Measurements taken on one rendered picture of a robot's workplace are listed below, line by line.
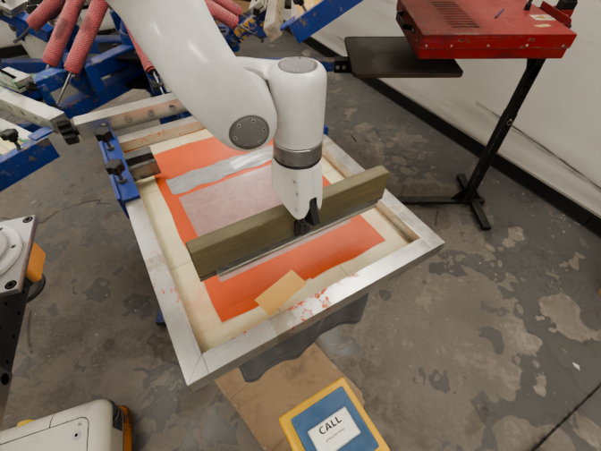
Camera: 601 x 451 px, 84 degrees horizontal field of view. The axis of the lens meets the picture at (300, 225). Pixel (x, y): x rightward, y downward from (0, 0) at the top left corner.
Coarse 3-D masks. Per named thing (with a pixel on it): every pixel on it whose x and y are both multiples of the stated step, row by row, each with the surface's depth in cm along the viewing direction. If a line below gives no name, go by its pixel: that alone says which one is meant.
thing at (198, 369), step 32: (160, 128) 103; (192, 128) 107; (352, 160) 92; (384, 192) 84; (416, 224) 77; (160, 256) 71; (416, 256) 71; (160, 288) 66; (352, 288) 66; (288, 320) 61; (192, 352) 58; (224, 352) 58; (256, 352) 59; (192, 384) 55
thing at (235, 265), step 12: (372, 204) 69; (336, 216) 67; (348, 216) 67; (312, 228) 64; (324, 228) 65; (288, 240) 62; (300, 240) 63; (264, 252) 60; (228, 264) 59; (240, 264) 59
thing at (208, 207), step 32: (160, 160) 98; (192, 160) 98; (192, 192) 89; (224, 192) 89; (192, 224) 82; (224, 224) 82; (288, 256) 75; (224, 288) 70; (256, 288) 70; (224, 320) 65
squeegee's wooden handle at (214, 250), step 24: (384, 168) 67; (336, 192) 62; (360, 192) 66; (264, 216) 58; (288, 216) 59; (192, 240) 54; (216, 240) 54; (240, 240) 56; (264, 240) 60; (216, 264) 57
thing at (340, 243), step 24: (216, 144) 103; (264, 168) 96; (264, 192) 89; (360, 216) 83; (312, 240) 78; (336, 240) 78; (360, 240) 78; (384, 240) 78; (312, 264) 74; (336, 264) 74
